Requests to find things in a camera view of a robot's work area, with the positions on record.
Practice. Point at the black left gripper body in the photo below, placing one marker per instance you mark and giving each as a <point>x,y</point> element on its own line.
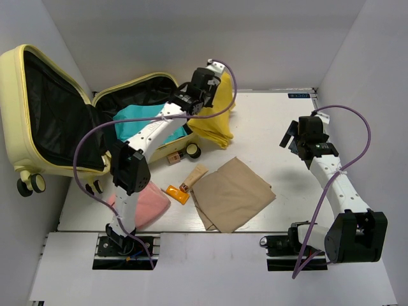
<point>208,95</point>

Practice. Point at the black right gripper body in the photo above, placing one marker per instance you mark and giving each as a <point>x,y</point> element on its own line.
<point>299,142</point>

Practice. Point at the yellow garment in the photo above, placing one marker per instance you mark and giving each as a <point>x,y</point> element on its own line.
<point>216,129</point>

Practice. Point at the teal garment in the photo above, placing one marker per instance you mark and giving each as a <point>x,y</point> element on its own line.
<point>140,124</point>

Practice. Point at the beige garment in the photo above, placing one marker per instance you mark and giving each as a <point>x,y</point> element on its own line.
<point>231,196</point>

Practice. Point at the pink towel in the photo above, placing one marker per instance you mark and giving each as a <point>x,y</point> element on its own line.
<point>152,204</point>

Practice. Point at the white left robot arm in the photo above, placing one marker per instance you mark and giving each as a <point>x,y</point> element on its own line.
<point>130,158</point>

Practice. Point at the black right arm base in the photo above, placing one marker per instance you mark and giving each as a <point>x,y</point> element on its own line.
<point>281,255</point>

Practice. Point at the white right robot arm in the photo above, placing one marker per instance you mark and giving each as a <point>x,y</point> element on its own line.
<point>357,233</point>

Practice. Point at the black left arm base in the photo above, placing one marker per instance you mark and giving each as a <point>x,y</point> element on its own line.
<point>108,256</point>

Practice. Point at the blue table label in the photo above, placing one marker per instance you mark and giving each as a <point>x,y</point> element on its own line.
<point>298,95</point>

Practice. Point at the small brown cosmetic bottle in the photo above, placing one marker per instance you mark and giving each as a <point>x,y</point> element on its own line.
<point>175,157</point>

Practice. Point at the beige cosmetic tube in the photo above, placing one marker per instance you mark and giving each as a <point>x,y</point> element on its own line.
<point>198,172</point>

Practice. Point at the orange cosmetic tube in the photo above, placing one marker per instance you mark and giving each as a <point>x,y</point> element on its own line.
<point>176,194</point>

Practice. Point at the yellow open suitcase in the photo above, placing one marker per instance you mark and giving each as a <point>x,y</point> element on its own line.
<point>48,118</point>

